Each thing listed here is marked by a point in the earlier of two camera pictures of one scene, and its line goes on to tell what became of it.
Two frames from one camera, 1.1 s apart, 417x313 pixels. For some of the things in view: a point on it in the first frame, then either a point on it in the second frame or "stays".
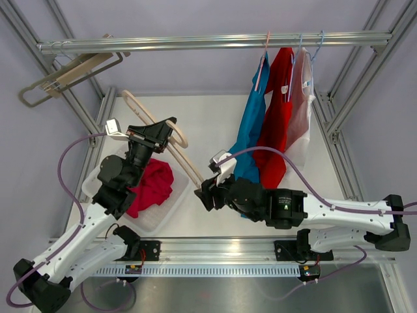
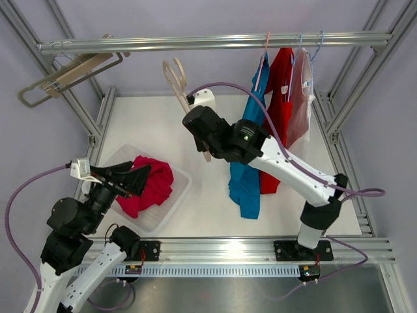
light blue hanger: x=294 y=60 stays
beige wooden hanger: x=178 y=138 -> x=178 y=85
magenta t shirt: x=153 y=188 stays
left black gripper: x=157 y=132 -> x=132 y=182
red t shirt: x=269 y=155 stays
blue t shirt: x=244 y=152 stays
